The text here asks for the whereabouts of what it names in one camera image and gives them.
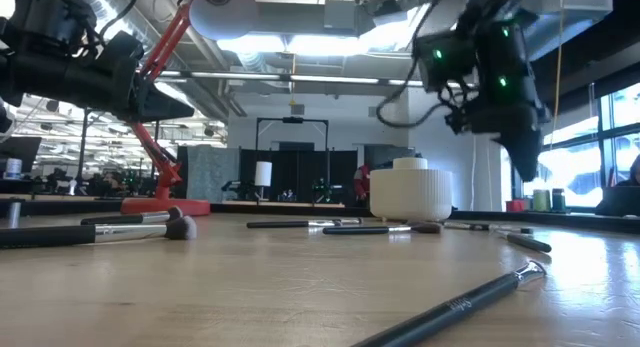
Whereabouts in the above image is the slim black makeup brush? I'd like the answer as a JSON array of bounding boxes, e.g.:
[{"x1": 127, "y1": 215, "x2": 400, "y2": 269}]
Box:
[{"x1": 505, "y1": 231, "x2": 553, "y2": 254}]

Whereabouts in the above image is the white cup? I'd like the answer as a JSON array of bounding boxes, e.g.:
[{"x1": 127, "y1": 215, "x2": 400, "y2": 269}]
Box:
[{"x1": 3, "y1": 157, "x2": 24, "y2": 181}]

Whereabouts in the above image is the grey ceiling vent box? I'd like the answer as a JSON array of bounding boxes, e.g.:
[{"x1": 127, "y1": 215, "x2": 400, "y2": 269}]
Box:
[{"x1": 323, "y1": 0, "x2": 359, "y2": 31}]

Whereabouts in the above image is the large black powder brush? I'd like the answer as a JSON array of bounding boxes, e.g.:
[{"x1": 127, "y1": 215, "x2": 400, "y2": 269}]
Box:
[{"x1": 0, "y1": 215, "x2": 198, "y2": 249}]

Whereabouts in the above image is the white ribbed round container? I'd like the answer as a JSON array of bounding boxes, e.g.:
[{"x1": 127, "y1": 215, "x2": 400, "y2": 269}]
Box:
[{"x1": 368, "y1": 156, "x2": 454, "y2": 223}]

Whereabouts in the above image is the white floor lamp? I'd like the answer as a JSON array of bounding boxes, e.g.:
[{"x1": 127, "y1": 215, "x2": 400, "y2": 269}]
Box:
[{"x1": 253, "y1": 160, "x2": 274, "y2": 204}]

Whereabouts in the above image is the black makeup brush fluffy head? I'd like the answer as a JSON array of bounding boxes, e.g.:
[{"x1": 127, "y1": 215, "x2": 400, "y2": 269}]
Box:
[{"x1": 79, "y1": 205, "x2": 184, "y2": 226}]

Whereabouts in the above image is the black computer monitor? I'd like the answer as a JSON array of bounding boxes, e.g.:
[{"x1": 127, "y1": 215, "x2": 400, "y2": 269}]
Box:
[{"x1": 0, "y1": 135, "x2": 43, "y2": 181}]

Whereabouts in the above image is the red desk lamp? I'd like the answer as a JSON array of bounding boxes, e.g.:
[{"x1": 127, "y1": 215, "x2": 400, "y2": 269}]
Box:
[{"x1": 119, "y1": 0, "x2": 260, "y2": 217}]

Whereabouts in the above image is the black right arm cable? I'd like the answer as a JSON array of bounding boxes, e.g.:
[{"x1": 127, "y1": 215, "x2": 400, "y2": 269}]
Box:
[{"x1": 374, "y1": 16, "x2": 469, "y2": 131}]

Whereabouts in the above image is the long black makeup brush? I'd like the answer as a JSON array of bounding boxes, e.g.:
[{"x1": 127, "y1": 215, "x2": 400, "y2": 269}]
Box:
[{"x1": 349, "y1": 259, "x2": 548, "y2": 347}]

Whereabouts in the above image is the black fan makeup brush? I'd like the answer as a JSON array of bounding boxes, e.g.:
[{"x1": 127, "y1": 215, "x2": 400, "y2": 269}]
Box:
[{"x1": 322, "y1": 221, "x2": 444, "y2": 237}]

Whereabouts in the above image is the small black silver brush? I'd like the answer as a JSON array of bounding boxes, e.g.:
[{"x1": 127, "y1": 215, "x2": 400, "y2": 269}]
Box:
[{"x1": 442, "y1": 220, "x2": 535, "y2": 235}]

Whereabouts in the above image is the long ceiling light bar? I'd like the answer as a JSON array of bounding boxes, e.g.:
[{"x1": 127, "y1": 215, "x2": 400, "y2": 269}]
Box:
[{"x1": 159, "y1": 70, "x2": 426, "y2": 87}]

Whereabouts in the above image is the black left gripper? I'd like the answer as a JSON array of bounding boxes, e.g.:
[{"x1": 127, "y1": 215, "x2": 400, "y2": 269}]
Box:
[{"x1": 67, "y1": 30, "x2": 195, "y2": 124}]

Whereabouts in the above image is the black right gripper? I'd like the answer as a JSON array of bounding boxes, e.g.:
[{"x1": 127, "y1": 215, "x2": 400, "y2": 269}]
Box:
[{"x1": 449, "y1": 89, "x2": 552, "y2": 182}]

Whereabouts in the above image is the green cup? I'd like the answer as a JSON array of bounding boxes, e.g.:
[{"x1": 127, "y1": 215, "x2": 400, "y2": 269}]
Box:
[{"x1": 532, "y1": 189, "x2": 551, "y2": 213}]

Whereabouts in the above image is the yellow hanging cord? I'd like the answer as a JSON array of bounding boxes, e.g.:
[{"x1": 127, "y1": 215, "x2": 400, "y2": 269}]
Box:
[{"x1": 549, "y1": 0, "x2": 565, "y2": 148}]

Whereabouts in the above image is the black gantry frame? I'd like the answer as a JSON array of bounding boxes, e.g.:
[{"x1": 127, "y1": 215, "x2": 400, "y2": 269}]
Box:
[{"x1": 254, "y1": 116, "x2": 330, "y2": 208}]

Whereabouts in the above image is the black brush silver ferrule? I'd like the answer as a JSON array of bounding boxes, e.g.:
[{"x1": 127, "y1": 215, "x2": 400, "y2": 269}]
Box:
[{"x1": 245, "y1": 217, "x2": 363, "y2": 230}]

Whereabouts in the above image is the grey metal post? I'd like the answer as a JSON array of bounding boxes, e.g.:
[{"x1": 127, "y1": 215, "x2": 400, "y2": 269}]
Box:
[{"x1": 7, "y1": 199, "x2": 24, "y2": 229}]

